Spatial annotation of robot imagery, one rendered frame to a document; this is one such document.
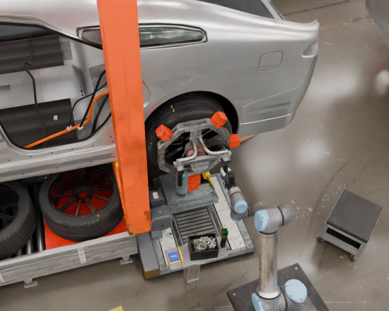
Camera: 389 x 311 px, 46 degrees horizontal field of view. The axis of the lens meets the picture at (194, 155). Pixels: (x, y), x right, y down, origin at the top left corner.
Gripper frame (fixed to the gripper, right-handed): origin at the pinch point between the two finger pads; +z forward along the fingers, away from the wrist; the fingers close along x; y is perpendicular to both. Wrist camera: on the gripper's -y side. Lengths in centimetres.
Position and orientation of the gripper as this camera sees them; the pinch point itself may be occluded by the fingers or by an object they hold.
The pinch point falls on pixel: (224, 167)
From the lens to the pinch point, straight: 337.9
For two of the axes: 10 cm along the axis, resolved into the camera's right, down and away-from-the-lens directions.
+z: -2.9, -7.2, 6.3
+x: 9.6, -1.9, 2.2
